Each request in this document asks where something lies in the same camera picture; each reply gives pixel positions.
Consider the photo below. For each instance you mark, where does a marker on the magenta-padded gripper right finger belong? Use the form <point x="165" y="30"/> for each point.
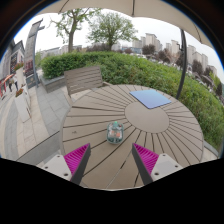
<point x="146" y="159"/>

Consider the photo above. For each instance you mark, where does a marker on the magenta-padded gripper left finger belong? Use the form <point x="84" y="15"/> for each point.
<point x="77" y="159"/>

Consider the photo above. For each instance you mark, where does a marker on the transparent computer mouse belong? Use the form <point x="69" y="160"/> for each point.
<point x="115" y="133"/>

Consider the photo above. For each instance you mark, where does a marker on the blue mouse pad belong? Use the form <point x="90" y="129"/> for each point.
<point x="150" y="98"/>

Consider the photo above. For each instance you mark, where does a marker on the white flower planter box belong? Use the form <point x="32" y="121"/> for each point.
<point x="21" y="106"/>

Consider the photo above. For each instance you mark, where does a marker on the slatted wooden chair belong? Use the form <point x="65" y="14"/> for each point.
<point x="82" y="78"/>

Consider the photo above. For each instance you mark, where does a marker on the green hedge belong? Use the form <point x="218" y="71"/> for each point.
<point x="150" y="71"/>

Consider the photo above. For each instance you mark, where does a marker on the person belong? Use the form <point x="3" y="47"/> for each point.
<point x="10" y="84"/>
<point x="15" y="82"/>

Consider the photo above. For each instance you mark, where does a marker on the curved dark umbrella pole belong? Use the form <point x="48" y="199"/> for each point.
<point x="183" y="60"/>

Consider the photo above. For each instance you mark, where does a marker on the tall grey sign pillar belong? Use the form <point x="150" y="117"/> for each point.
<point x="30" y="50"/>

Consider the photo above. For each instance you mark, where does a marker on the distant high-rise buildings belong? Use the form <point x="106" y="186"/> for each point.
<point x="150" y="39"/>

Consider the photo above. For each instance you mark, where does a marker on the tall bare-trunk tree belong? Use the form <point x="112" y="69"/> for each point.
<point x="71" y="33"/>

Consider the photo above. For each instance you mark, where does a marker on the round leafy tree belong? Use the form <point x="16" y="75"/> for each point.
<point x="111" y="26"/>

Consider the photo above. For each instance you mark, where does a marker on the beige patio umbrella canopy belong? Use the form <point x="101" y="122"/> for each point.
<point x="116" y="5"/>

